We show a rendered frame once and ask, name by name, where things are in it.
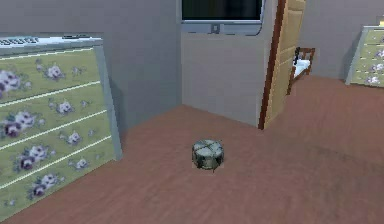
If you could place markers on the tan wooden room door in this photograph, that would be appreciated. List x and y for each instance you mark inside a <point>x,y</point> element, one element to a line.
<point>283,63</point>

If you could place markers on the grey framed television set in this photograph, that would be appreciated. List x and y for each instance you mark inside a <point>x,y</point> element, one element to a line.
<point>221,10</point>

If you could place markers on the brown wooden chair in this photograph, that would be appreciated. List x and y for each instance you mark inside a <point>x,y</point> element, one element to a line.
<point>301,65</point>

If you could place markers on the green floral chest of drawers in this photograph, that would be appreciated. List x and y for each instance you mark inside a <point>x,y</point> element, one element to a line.
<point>368,58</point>
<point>50,130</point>

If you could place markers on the grey flat keyboard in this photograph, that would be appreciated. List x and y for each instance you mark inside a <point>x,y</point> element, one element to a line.
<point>18,41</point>

